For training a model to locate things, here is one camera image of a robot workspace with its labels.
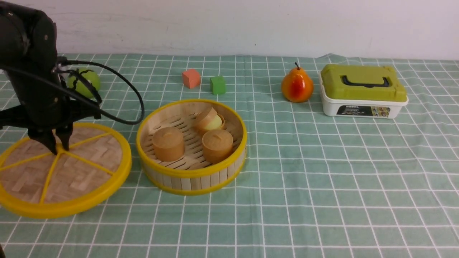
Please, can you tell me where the black cable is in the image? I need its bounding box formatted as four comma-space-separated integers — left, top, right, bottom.
0, 59, 145, 125

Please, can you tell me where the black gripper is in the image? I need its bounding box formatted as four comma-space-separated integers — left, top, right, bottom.
1, 69, 101, 155

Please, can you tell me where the brown toy cup right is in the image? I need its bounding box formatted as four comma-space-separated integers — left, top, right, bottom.
202, 129, 233, 164

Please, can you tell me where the tipped brown toy cup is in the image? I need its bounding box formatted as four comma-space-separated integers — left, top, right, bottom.
194, 106, 225, 135

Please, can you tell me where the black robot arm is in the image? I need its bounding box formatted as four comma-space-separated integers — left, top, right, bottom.
0, 1, 101, 154

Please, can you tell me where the green checkered tablecloth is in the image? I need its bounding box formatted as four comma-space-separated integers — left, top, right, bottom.
1, 54, 459, 258

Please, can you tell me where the orange foam cube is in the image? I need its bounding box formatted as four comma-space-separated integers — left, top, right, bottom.
182, 68, 201, 89

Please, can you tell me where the green toy melon ball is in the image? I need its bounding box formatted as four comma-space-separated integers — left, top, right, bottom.
67, 68, 101, 99

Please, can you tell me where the orange toy pear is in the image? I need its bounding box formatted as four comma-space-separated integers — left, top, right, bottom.
281, 62, 314, 103

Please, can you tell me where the yellow woven steamer lid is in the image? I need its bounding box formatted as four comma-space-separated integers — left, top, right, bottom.
0, 123, 132, 219

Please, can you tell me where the yellow bamboo steamer basket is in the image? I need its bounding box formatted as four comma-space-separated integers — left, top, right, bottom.
136, 99, 248, 195

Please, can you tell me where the green lidded white box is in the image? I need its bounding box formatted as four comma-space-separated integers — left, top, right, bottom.
319, 64, 408, 119

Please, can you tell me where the green foam cube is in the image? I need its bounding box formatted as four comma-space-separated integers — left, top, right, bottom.
210, 76, 227, 95

